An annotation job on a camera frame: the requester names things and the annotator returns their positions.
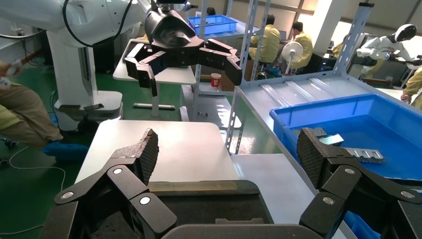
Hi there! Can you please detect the white robot torso column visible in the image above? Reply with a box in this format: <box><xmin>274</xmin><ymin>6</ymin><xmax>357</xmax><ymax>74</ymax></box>
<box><xmin>46</xmin><ymin>31</ymin><xmax>124</xmax><ymax>132</ymax></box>

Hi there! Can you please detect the brown cardboard box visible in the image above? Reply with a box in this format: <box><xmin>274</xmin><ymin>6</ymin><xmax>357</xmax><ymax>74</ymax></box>
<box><xmin>218</xmin><ymin>59</ymin><xmax>255</xmax><ymax>93</ymax></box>

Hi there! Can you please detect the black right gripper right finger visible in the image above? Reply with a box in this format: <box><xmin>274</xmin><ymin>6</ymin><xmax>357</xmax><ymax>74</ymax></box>
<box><xmin>296</xmin><ymin>127</ymin><xmax>422</xmax><ymax>239</ymax></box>

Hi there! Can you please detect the grey slotted metal shelf rack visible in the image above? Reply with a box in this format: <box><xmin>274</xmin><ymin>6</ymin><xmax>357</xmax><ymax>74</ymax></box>
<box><xmin>225</xmin><ymin>0</ymin><xmax>422</xmax><ymax>239</ymax></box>

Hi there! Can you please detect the large blue plastic bin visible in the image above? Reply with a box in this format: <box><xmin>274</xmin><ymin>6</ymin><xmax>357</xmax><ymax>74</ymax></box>
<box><xmin>269</xmin><ymin>93</ymin><xmax>422</xmax><ymax>185</ymax></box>

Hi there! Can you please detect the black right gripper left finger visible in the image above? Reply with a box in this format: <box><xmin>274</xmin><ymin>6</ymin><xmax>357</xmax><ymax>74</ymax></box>
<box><xmin>54</xmin><ymin>127</ymin><xmax>178</xmax><ymax>239</ymax></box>

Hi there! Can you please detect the notched metal channel part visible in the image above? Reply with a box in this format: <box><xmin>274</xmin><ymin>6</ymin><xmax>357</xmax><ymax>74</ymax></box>
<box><xmin>342</xmin><ymin>147</ymin><xmax>385</xmax><ymax>164</ymax></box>

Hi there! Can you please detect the small blue plastic bin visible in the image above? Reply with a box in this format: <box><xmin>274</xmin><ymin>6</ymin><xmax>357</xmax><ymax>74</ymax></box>
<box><xmin>187</xmin><ymin>14</ymin><xmax>239</xmax><ymax>37</ymax></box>

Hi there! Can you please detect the white humanoid robot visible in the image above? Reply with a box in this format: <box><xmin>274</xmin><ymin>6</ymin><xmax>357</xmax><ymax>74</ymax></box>
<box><xmin>356</xmin><ymin>23</ymin><xmax>422</xmax><ymax>72</ymax></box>

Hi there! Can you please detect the person in yellow sleeve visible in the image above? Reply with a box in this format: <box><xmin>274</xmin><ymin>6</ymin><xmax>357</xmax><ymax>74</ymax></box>
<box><xmin>400</xmin><ymin>67</ymin><xmax>422</xmax><ymax>110</ymax></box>

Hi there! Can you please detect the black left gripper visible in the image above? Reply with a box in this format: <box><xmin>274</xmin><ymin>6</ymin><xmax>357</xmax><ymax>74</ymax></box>
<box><xmin>123</xmin><ymin>8</ymin><xmax>244</xmax><ymax>97</ymax></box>

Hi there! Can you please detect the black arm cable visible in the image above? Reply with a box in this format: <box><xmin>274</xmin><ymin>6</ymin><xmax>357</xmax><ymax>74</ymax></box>
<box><xmin>62</xmin><ymin>0</ymin><xmax>134</xmax><ymax>49</ymax></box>

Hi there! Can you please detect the seated person in khaki trousers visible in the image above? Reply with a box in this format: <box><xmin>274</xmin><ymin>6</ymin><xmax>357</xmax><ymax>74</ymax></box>
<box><xmin>0</xmin><ymin>61</ymin><xmax>64</xmax><ymax>150</ymax></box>

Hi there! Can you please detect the seated person in yellow coat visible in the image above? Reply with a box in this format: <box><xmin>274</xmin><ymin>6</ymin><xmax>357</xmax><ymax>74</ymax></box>
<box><xmin>248</xmin><ymin>14</ymin><xmax>282</xmax><ymax>64</ymax></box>
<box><xmin>286</xmin><ymin>21</ymin><xmax>314</xmax><ymax>71</ymax></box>

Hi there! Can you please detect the silver metal channel part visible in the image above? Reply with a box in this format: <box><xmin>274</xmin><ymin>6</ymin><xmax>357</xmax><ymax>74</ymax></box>
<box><xmin>318</xmin><ymin>133</ymin><xmax>345</xmax><ymax>147</ymax></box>

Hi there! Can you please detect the white standing fan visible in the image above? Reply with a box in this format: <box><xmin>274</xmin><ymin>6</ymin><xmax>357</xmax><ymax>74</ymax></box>
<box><xmin>281</xmin><ymin>41</ymin><xmax>304</xmax><ymax>75</ymax></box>

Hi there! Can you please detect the white floor cable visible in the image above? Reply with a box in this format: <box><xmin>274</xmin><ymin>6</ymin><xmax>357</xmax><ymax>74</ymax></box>
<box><xmin>0</xmin><ymin>146</ymin><xmax>67</xmax><ymax>237</ymax></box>

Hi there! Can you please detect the blue shoe cover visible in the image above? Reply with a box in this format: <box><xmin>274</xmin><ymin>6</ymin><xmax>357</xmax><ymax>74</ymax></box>
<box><xmin>42</xmin><ymin>141</ymin><xmax>90</xmax><ymax>163</ymax></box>

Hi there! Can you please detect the background metal rack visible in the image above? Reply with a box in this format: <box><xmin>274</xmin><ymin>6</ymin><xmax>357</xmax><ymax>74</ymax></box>
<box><xmin>180</xmin><ymin>0</ymin><xmax>261</xmax><ymax>130</ymax></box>

